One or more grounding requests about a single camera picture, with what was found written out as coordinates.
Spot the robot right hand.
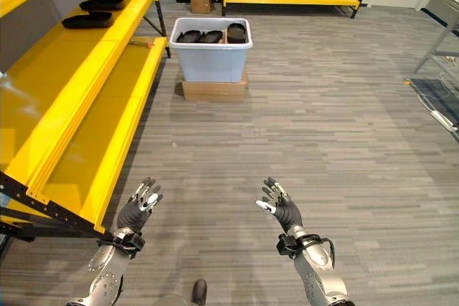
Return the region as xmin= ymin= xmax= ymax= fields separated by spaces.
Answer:
xmin=255 ymin=176 xmax=304 ymax=234

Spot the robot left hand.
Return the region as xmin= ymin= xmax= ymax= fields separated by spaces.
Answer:
xmin=116 ymin=176 xmax=164 ymax=234

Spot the flat cardboard box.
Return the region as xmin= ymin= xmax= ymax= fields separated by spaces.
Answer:
xmin=181 ymin=71 xmax=248 ymax=102

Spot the pale blue plastic box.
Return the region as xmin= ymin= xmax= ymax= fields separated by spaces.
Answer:
xmin=169 ymin=16 xmax=253 ymax=84

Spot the small cardboard box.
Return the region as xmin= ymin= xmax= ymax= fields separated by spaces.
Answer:
xmin=189 ymin=0 xmax=212 ymax=14

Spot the robot dark foot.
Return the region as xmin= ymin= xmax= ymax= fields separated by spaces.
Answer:
xmin=191 ymin=278 xmax=209 ymax=304

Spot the black sole-shaped part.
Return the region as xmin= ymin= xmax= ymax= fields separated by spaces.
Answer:
xmin=227 ymin=22 xmax=247 ymax=44
xmin=79 ymin=0 xmax=126 ymax=12
xmin=199 ymin=29 xmax=224 ymax=44
xmin=61 ymin=11 xmax=114 ymax=29
xmin=176 ymin=29 xmax=202 ymax=44

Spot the grey metal wire rack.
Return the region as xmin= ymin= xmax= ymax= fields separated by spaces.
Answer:
xmin=401 ymin=0 xmax=459 ymax=144

